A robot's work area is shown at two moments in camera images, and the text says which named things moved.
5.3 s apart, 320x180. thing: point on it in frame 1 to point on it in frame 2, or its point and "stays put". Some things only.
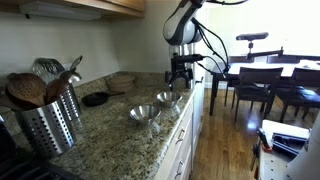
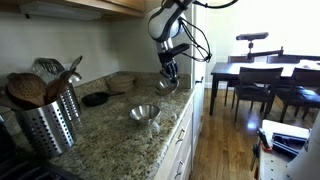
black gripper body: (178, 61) to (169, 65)
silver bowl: (168, 99) to (166, 87)
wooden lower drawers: (179, 161) stays put
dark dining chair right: (304, 93) stays put
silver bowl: (145, 112) stays put
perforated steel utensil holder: (46, 128) stays put
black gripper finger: (188, 72) to (173, 73)
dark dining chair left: (257, 84) stays put
